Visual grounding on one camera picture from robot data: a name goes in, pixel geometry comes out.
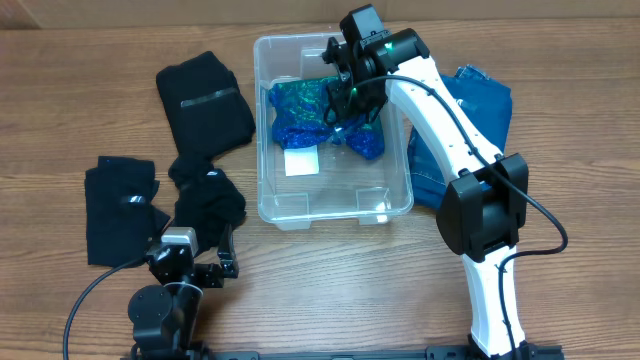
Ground clear plastic storage bin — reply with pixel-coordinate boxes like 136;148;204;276
254;33;414;231

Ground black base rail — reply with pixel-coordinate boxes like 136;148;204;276
120;344;565;360

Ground folded blue jeans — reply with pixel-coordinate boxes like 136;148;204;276
407;65;513;210

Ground shiny blue green garment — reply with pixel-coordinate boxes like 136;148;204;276
268;76;385;160

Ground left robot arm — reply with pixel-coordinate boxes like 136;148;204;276
128;245;225;360

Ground white label in bin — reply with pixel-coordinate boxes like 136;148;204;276
284;145;319;177

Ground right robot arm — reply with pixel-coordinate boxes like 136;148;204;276
254;25;528;359

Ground folded black garment with tape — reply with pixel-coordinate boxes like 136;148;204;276
156;51;255;159

